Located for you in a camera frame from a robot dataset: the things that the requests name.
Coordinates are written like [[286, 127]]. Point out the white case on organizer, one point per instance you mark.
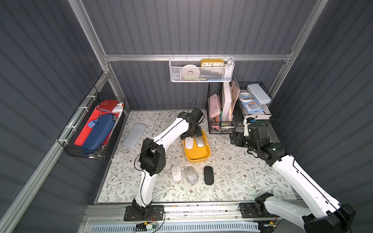
[[259, 93]]

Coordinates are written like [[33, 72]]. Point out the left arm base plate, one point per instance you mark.
[[153, 212]]

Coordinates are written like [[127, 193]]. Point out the white tape roll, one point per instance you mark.
[[190, 72]]

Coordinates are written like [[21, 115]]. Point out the blue pouch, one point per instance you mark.
[[99, 133]]

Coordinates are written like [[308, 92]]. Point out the light blue pencil case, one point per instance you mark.
[[134, 136]]

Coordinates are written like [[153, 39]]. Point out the yellow storage box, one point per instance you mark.
[[198, 154]]

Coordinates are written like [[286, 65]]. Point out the white upright box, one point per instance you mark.
[[226, 100]]

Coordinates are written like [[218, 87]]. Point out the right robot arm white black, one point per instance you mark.
[[323, 214]]

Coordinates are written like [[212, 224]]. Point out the grey mouse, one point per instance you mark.
[[191, 175]]

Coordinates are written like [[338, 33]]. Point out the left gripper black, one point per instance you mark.
[[191, 132]]

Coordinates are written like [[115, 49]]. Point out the pink pencil case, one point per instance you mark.
[[214, 106]]

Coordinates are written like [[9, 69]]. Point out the yellow clock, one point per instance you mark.
[[212, 63]]

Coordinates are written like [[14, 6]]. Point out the small white mouse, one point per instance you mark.
[[176, 173]]

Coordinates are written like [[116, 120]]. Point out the white mesh hanging basket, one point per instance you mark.
[[208, 75]]

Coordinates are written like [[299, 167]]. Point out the black wire wall basket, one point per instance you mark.
[[79, 119]]

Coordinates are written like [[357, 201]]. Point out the black mouse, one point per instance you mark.
[[208, 175]]

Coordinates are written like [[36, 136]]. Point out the red folder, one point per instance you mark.
[[105, 107]]

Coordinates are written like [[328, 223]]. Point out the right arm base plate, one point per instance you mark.
[[248, 210]]

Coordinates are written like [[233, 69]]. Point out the blue packaged tape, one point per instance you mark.
[[249, 103]]

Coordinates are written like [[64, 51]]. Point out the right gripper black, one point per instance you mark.
[[236, 139]]

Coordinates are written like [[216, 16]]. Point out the aluminium front rail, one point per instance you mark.
[[175, 212]]

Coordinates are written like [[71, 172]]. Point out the pink upright folder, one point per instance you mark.
[[235, 91]]

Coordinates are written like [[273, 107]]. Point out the black wire desk organizer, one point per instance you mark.
[[227, 127]]

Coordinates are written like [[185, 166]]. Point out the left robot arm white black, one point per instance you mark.
[[152, 157]]

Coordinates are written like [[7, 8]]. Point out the silver mouse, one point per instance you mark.
[[199, 141]]

